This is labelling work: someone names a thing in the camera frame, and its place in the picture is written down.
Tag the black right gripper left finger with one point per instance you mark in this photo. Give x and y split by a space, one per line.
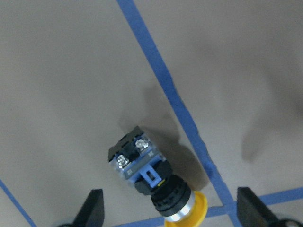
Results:
92 212

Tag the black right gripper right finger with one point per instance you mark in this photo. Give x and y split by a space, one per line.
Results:
252 212

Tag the yellow push button switch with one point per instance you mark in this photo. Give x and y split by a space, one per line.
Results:
139 162

